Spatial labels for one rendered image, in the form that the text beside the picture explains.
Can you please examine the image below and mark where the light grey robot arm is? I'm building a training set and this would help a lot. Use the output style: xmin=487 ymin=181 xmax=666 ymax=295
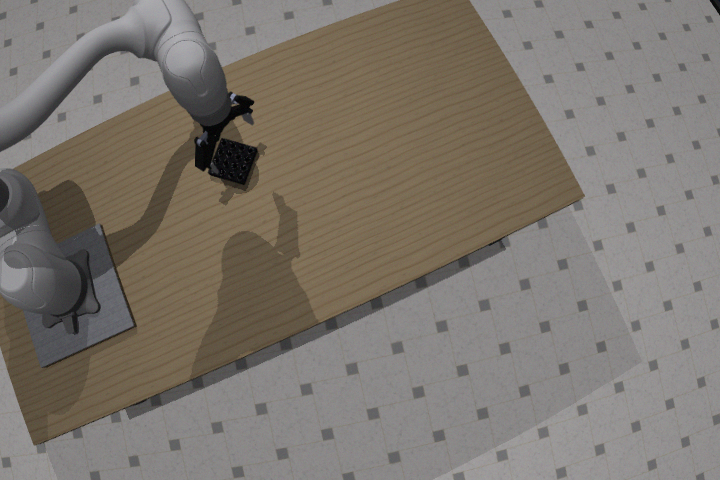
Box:
xmin=0 ymin=0 xmax=232 ymax=334

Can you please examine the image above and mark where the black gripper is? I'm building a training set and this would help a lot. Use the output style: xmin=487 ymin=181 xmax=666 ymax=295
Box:
xmin=194 ymin=92 xmax=254 ymax=174

